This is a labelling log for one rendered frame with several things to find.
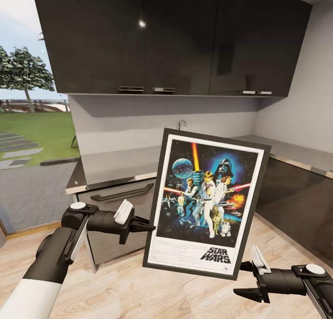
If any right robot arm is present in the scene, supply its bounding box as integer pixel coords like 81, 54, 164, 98
233, 245, 333, 319

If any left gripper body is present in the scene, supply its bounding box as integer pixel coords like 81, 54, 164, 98
102, 208, 135, 244

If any poster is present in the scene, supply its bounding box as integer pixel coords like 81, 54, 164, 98
142, 128, 271, 281

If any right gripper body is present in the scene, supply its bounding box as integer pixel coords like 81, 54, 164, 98
252, 261, 290, 303

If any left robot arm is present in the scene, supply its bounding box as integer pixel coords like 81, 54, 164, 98
0, 200, 156, 319

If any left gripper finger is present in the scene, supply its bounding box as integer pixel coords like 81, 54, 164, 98
129, 221, 156, 232
130, 215, 149, 224

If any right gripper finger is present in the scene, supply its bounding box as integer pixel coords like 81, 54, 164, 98
240, 261, 256, 277
233, 281, 263, 303

